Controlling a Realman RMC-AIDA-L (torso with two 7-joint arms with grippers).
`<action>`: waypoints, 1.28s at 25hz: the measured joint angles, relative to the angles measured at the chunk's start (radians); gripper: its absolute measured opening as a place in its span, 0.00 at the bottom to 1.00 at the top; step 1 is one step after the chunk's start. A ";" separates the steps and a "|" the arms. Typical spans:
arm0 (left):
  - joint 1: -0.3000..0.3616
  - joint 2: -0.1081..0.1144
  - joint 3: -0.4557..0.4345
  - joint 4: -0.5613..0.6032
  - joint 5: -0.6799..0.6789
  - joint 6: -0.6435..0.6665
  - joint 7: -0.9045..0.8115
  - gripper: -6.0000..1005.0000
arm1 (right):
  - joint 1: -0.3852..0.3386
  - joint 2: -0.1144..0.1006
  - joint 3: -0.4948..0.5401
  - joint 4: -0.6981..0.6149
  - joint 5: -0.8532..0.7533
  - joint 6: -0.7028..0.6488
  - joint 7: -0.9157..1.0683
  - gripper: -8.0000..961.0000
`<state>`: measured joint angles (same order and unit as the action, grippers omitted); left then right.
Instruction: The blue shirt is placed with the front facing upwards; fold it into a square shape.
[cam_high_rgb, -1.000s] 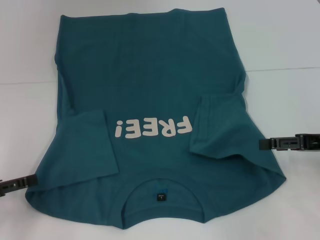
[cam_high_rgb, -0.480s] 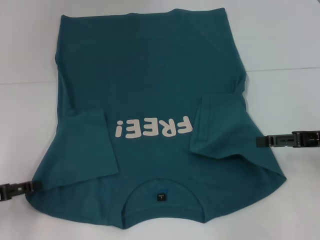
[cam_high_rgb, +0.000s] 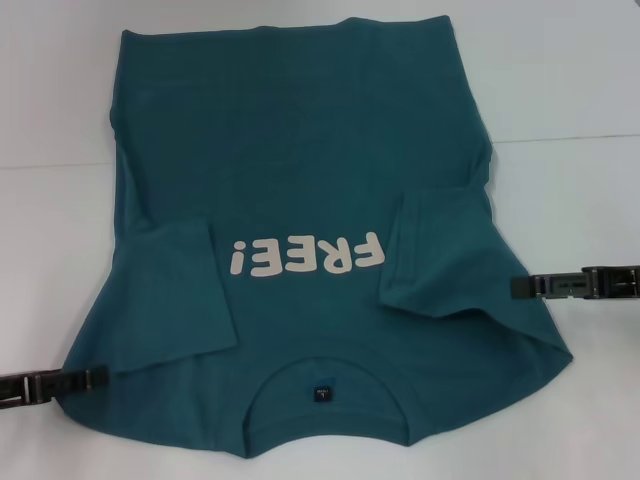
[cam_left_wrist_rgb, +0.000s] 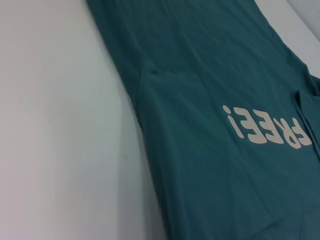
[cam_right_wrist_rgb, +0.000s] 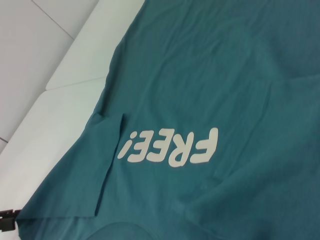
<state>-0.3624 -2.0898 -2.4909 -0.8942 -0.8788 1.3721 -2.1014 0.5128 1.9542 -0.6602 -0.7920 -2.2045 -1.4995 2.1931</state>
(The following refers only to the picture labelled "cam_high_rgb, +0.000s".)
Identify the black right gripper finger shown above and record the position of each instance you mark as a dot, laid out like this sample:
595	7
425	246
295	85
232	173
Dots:
600	284

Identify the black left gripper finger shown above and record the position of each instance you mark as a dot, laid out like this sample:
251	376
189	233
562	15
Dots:
50	385

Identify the teal FREE print t-shirt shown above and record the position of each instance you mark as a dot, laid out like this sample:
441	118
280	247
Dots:
300	150

